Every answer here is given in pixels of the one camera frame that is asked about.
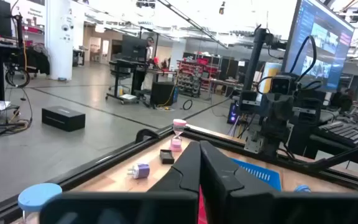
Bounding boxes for black equipment stand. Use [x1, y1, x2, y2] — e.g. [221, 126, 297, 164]
[0, 14, 51, 102]

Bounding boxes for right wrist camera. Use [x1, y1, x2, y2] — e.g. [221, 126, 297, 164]
[270, 74, 293, 96]

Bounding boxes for pink-capped hourglass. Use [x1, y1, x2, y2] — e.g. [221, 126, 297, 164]
[169, 118, 188, 152]

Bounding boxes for white building pillar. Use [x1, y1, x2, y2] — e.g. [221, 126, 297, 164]
[44, 0, 74, 82]

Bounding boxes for person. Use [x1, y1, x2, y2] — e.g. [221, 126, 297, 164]
[144, 36, 155, 68]

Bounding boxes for black monitor on cart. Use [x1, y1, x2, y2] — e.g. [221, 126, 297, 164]
[121, 34, 149, 60]

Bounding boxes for red plastic basket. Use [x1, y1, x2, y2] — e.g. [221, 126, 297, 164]
[197, 185, 208, 224]

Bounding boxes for black computer keyboard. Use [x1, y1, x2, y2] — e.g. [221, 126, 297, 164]
[317, 120, 358, 149]

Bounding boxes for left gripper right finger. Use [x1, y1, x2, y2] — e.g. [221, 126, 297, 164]
[200, 139, 358, 224]

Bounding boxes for black box on floor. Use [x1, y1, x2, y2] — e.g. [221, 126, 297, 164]
[41, 105, 86, 133]

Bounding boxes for blue plastic basket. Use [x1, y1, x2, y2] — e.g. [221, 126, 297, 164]
[231, 157, 283, 192]

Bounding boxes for black digital clock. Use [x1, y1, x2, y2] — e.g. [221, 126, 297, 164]
[159, 149, 175, 165]

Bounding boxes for black rolling cart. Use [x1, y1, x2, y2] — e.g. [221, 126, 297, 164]
[105, 58, 150, 105]

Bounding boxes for black frame clamp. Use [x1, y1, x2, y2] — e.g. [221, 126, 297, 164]
[134, 128, 161, 144]

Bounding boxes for computer tower purple light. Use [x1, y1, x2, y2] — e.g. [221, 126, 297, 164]
[227, 101, 242, 125]

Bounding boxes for black cable ring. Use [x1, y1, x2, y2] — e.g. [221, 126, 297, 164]
[181, 98, 194, 111]

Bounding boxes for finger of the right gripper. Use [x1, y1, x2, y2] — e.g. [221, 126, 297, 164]
[262, 93, 278, 127]
[277, 93, 293, 127]

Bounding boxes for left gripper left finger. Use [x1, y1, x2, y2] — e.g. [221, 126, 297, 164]
[40, 141, 202, 224]

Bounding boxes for black cabinet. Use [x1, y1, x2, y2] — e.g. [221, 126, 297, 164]
[150, 81, 177, 107]

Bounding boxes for coiled black cable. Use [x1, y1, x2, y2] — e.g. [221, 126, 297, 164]
[4, 67, 30, 88]

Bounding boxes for large computer monitor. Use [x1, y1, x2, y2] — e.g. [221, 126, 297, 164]
[280, 0, 356, 93]

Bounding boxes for purple wall charger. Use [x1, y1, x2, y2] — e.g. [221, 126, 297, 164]
[127, 162, 151, 180]

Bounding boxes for red parts rack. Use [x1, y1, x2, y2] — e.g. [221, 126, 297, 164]
[176, 57, 222, 97]

